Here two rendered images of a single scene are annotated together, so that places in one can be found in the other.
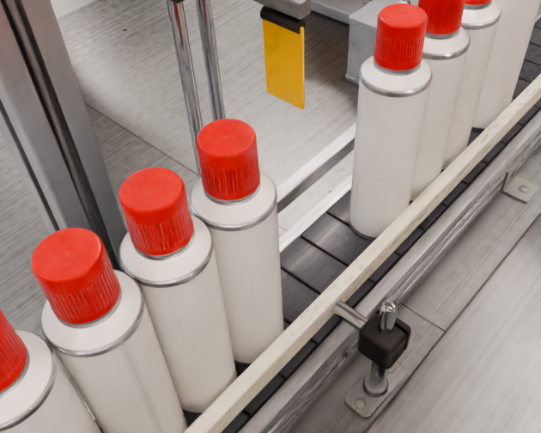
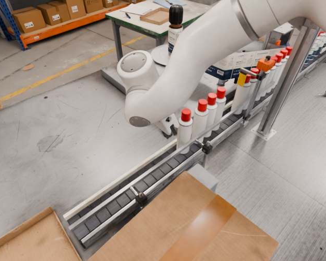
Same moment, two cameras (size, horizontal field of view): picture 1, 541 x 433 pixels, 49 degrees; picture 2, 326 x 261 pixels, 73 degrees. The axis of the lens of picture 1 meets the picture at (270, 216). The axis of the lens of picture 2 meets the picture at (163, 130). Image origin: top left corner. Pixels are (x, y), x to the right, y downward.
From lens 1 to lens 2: 1.15 m
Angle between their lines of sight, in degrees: 87
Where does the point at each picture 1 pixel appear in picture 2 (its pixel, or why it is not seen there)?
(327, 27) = not seen: hidden behind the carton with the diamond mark
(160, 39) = (298, 235)
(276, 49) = (243, 77)
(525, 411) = (195, 100)
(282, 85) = (240, 82)
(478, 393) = not seen: hidden behind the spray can
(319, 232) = (225, 126)
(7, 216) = (302, 154)
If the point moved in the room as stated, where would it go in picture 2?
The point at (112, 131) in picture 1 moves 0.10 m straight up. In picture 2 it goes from (290, 179) to (302, 164)
